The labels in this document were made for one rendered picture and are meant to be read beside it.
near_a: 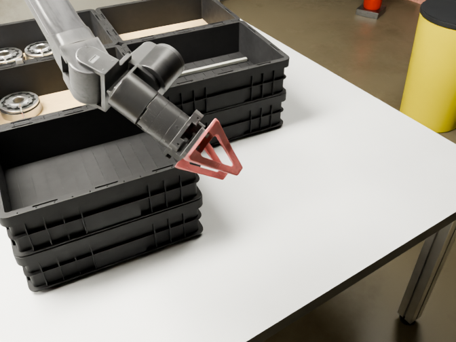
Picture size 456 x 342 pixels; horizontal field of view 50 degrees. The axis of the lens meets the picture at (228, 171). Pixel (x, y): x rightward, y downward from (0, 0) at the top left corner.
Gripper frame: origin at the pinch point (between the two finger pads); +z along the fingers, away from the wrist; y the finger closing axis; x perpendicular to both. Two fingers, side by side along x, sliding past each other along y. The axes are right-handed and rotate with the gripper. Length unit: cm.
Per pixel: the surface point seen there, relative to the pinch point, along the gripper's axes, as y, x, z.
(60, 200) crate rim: 24.8, 18.8, -18.8
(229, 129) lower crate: 65, -22, 1
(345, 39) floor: 253, -181, 45
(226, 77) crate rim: 53, -30, -8
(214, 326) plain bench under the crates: 26.4, 21.2, 19.4
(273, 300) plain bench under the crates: 28.1, 10.3, 27.0
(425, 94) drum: 153, -126, 80
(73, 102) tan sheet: 69, -2, -37
